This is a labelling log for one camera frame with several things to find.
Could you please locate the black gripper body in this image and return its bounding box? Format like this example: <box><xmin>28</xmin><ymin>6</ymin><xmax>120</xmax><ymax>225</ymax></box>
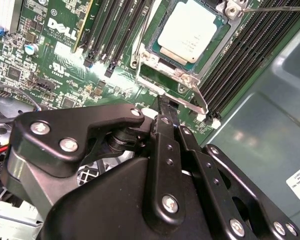
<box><xmin>1</xmin><ymin>129</ymin><xmax>227</xmax><ymax>240</ymax></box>

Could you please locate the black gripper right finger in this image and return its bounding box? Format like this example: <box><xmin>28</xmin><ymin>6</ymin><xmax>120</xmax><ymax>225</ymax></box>
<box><xmin>170</xmin><ymin>103</ymin><xmax>300</xmax><ymax>240</ymax></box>

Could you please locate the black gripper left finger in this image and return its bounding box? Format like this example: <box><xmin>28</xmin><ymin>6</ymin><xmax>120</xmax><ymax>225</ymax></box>
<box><xmin>11</xmin><ymin>96</ymin><xmax>186</xmax><ymax>228</ymax></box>

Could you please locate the silver CPU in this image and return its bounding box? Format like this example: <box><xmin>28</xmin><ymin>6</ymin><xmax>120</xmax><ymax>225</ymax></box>
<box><xmin>146</xmin><ymin>0</ymin><xmax>229</xmax><ymax>74</ymax></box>

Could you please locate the metal locking lever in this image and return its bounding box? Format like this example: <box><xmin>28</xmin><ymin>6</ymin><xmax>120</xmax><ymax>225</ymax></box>
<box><xmin>239</xmin><ymin>3</ymin><xmax>300</xmax><ymax>13</ymax></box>
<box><xmin>132</xmin><ymin>0</ymin><xmax>155</xmax><ymax>70</ymax></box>

